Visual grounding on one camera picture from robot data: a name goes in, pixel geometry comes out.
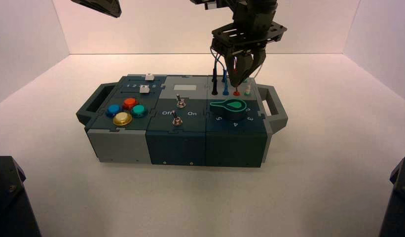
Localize red push button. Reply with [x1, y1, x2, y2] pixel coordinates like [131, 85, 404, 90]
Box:
[122, 97, 140, 111]

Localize grey and teal task box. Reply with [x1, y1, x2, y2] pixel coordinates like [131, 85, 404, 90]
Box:
[75, 73, 289, 168]

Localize yellow push button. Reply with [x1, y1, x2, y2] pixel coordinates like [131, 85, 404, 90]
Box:
[112, 112, 133, 127]

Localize blue wire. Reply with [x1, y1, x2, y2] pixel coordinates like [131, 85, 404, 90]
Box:
[215, 52, 230, 96]

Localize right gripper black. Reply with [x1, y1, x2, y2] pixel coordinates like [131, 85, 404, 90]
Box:
[211, 11, 288, 88]

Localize green rotary knob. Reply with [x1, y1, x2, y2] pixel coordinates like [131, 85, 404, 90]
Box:
[209, 99, 247, 121]

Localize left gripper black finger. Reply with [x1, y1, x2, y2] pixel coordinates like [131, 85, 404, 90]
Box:
[71, 0, 122, 18]

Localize blue push button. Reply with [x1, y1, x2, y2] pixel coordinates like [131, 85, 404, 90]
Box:
[105, 104, 123, 119]

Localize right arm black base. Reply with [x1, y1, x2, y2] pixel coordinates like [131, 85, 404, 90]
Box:
[378, 157, 405, 237]

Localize green push button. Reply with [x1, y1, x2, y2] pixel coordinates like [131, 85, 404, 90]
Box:
[130, 104, 148, 119]

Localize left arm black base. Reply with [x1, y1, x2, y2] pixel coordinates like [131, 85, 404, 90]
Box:
[0, 156, 42, 237]

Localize black wire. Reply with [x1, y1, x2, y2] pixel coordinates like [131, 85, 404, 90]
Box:
[209, 45, 220, 96]

